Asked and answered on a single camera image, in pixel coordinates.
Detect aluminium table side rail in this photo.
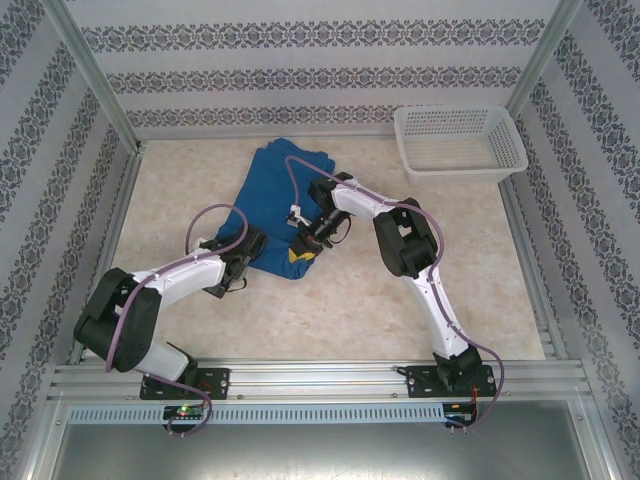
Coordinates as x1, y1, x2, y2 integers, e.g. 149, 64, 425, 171
498, 177, 571, 361
67, 142, 147, 366

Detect blue long pants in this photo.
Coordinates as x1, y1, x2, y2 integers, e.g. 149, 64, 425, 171
215, 139, 337, 282

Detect aluminium frame post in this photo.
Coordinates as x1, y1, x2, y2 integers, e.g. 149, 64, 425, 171
504, 0, 585, 121
38, 0, 143, 154

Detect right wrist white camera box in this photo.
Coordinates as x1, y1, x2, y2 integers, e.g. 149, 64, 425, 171
286, 203, 314, 229

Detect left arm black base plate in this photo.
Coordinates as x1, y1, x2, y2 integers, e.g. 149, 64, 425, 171
138, 367, 232, 401

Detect aluminium table end rail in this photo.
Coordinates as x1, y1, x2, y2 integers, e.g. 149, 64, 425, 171
134, 128, 401, 144

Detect white plastic mesh basket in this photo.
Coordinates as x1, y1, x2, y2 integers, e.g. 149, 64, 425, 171
393, 105, 530, 187

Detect slotted grey cable duct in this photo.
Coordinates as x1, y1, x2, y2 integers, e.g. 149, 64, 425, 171
66, 402, 447, 425

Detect long aluminium mounting rail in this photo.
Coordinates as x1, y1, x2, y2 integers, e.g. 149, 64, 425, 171
47, 357, 587, 403

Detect grey sheet metal panel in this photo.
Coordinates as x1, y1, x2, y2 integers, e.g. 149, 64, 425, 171
19, 399, 621, 480

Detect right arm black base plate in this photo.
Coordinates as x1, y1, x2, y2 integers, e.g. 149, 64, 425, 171
405, 363, 499, 400

